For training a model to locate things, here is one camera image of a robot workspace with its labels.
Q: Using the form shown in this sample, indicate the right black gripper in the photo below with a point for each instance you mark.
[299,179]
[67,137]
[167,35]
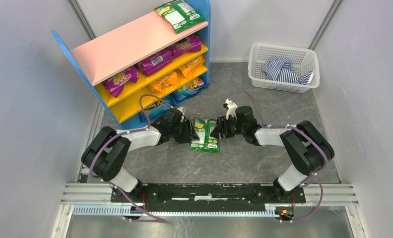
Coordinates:
[225,126]

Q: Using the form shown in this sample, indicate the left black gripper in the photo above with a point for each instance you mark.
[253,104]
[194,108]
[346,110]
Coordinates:
[186,131]

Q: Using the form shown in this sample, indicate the green candy bag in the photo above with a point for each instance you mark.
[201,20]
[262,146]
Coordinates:
[180,15]
[205,142]

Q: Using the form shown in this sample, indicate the blue candy bag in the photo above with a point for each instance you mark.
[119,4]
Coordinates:
[188,90]
[160,108]

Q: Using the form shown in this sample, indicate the orange candy bag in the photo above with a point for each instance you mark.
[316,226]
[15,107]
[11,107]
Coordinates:
[188,68]
[170,79]

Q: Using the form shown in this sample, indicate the purple candy bag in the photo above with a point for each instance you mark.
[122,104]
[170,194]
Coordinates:
[189,44]
[116,83]
[155,62]

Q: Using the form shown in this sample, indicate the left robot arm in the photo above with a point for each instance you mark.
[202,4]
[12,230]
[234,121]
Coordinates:
[107,152]

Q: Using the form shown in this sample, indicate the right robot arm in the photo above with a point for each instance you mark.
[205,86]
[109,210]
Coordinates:
[306,147]

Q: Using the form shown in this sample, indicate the orange candy bag on shelf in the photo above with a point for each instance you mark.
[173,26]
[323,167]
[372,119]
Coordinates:
[188,68]

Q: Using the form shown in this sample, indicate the blue pink yellow shelf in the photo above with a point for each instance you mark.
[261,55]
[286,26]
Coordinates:
[123,47]

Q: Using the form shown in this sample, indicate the blue white striped cloth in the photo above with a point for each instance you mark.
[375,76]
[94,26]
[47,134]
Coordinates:
[281,70]

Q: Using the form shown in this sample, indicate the white plastic basket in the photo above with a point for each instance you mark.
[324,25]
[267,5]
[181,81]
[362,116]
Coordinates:
[303,60]

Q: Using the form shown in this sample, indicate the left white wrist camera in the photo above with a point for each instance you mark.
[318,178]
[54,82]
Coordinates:
[182,110]

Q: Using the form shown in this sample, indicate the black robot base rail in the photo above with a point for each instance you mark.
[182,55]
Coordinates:
[213,197]

